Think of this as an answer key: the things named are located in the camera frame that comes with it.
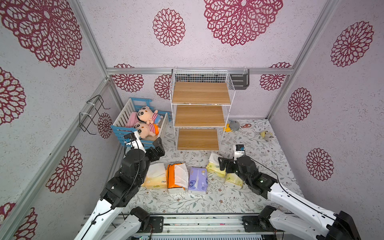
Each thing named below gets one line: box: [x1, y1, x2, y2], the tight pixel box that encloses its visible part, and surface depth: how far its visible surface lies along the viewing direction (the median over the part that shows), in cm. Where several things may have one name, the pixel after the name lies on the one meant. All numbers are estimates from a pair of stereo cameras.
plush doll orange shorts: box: [133, 122, 160, 139], surface depth 99 cm
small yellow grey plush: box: [260, 131, 274, 141], surface depth 108 cm
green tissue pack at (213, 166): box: [206, 152, 226, 179], surface depth 90 cm
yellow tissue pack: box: [141, 163, 168, 189], surface depth 86 cm
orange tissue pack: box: [167, 162, 189, 191], surface depth 85 cm
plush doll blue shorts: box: [137, 106, 164, 125], surface depth 105 cm
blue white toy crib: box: [110, 97, 171, 148], surface depth 105 cm
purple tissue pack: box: [188, 167, 208, 195], surface depth 85 cm
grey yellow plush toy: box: [225, 119, 240, 133], surface depth 114 cm
